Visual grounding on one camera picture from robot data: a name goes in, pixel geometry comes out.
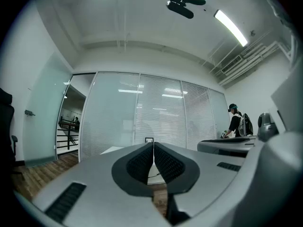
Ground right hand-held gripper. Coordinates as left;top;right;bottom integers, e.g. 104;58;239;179
197;60;303;227

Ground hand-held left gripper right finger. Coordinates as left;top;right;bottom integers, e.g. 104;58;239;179
154;141;246;219

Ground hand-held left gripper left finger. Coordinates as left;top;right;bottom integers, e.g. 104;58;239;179
13;142;171;227

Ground black stair railing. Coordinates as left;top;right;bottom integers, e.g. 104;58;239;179
56;120;80;150

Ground glass partition with blinds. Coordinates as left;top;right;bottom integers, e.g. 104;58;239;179
80;71;227;162

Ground frosted glass door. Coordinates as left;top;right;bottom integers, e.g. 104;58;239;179
23;52;73;167

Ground white ceiling air vent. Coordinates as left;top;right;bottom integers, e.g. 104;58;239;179
221;55;244;75

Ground black office chair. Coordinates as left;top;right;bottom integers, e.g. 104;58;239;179
0;87;19;175

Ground white ceiling pipes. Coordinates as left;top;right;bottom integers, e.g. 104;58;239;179
208;39;292;87

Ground long ceiling light panel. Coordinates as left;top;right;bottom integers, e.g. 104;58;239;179
213;9;249;48

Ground black head-mounted camera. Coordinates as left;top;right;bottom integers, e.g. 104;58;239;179
166;0;195;20

